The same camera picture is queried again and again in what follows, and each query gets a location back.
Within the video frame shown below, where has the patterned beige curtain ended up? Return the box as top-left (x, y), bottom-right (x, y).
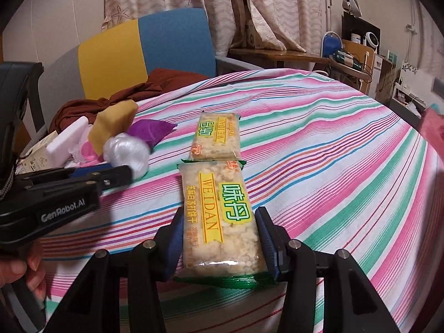
top-left (100, 0), bottom-right (334, 52)

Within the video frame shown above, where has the striped tablecloth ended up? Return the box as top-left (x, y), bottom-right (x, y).
top-left (21, 69), bottom-right (444, 333)

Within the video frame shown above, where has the black cabinet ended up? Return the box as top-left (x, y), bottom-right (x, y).
top-left (342, 14), bottom-right (381, 47)

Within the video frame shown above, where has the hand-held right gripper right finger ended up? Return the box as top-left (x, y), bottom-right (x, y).
top-left (255, 206), bottom-right (403, 333)

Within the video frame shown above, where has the wooden bench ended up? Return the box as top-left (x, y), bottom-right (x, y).
top-left (227, 47), bottom-right (373, 94)

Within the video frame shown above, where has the pink cloth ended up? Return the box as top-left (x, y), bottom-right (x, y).
top-left (418, 107), bottom-right (444, 167)

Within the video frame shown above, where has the white round fan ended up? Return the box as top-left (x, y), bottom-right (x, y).
top-left (361, 32), bottom-right (380, 53)

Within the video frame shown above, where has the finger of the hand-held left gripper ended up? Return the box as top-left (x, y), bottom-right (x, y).
top-left (80, 165), bottom-right (133, 194)
top-left (16, 166), bottom-right (118, 181)

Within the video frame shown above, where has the person's left hand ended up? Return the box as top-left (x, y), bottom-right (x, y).
top-left (0, 241), bottom-right (47, 302)

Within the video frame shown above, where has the grey yellow blue chair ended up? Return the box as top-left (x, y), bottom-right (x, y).
top-left (35, 8), bottom-right (264, 139)

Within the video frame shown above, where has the blue desk fan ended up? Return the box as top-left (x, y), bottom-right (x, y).
top-left (321, 31), bottom-right (345, 59)

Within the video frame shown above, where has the pink plastic item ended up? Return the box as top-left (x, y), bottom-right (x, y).
top-left (71, 135), bottom-right (105, 163)

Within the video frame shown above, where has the clear plastic ball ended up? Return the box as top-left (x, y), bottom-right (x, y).
top-left (103, 133), bottom-right (151, 177)

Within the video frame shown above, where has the brown cloth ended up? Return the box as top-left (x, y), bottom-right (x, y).
top-left (49, 67), bottom-right (198, 136)

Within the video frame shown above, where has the white foam block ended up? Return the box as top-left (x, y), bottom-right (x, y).
top-left (46, 115), bottom-right (90, 163)

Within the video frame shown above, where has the beige printed carton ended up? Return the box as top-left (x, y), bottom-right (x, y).
top-left (244, 19), bottom-right (266, 49)

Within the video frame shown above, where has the yellow sponge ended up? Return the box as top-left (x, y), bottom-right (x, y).
top-left (88, 100), bottom-right (139, 155)

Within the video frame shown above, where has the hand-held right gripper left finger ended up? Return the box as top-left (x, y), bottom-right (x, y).
top-left (47, 208), bottom-right (184, 333)

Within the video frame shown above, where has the brown cardboard box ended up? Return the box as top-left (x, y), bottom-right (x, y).
top-left (374, 54), bottom-right (401, 102)

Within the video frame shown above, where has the cracker packet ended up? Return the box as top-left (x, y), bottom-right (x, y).
top-left (187, 111), bottom-right (241, 162)
top-left (173, 160), bottom-right (278, 288)

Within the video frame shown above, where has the purple packet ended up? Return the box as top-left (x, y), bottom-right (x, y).
top-left (127, 118), bottom-right (178, 146)

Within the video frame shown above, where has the white clothes iron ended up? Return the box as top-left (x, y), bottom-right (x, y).
top-left (342, 0), bottom-right (363, 17)

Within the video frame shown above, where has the cream cardboard box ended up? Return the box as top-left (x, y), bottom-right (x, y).
top-left (19, 131), bottom-right (58, 174)

